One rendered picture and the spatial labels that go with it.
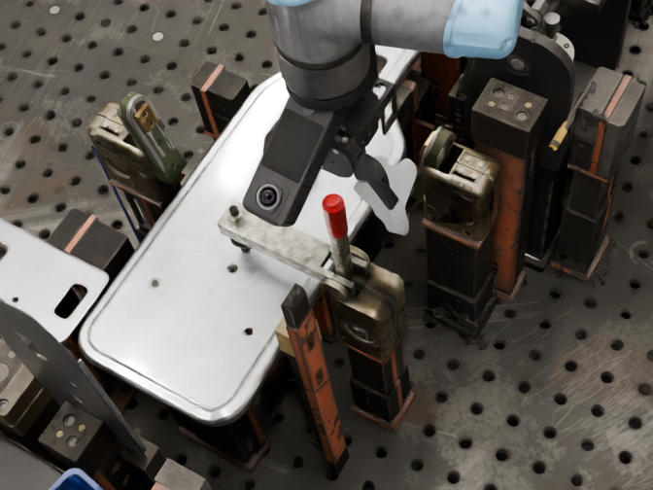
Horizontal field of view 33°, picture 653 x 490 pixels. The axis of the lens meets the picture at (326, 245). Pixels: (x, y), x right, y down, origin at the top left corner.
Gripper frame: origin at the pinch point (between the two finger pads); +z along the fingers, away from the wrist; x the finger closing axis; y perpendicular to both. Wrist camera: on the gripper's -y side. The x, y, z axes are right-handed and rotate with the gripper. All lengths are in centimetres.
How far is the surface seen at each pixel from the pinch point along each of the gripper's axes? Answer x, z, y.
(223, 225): 14.7, 12.2, -1.6
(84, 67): 70, 50, 28
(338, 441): -2.2, 40.3, -9.9
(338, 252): -0.2, 7.2, -0.8
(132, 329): 19.9, 19.5, -14.9
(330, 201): 0.1, -1.7, -0.2
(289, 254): 6.2, 12.2, -1.3
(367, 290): -2.8, 14.4, -0.3
